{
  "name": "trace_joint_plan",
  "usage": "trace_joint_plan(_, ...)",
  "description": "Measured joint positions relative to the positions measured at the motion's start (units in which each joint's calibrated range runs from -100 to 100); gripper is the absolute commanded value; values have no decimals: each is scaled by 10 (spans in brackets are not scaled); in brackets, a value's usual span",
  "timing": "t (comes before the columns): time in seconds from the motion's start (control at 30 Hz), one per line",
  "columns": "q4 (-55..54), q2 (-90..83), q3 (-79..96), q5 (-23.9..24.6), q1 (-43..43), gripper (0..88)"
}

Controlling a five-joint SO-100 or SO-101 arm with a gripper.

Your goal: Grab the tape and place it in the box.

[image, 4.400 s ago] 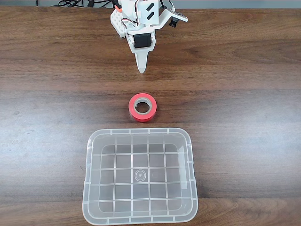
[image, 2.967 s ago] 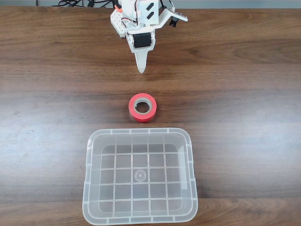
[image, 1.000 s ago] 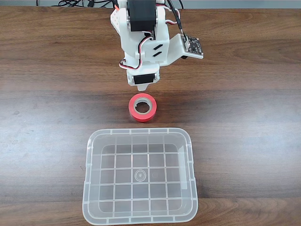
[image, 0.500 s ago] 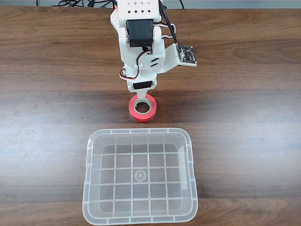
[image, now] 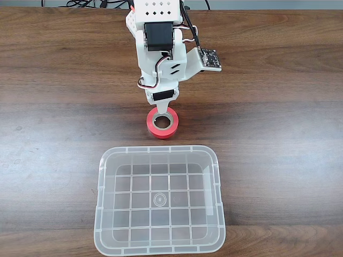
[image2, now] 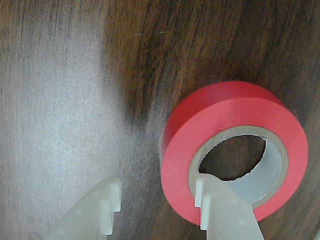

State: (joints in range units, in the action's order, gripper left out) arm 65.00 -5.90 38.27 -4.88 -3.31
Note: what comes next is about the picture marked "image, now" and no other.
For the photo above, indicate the red tape roll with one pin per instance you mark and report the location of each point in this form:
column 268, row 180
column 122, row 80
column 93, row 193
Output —
column 163, row 135

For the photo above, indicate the clear plastic storage box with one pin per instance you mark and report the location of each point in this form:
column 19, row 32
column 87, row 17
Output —
column 160, row 241

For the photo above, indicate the camera module on white bracket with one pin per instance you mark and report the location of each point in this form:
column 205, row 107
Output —
column 210, row 59

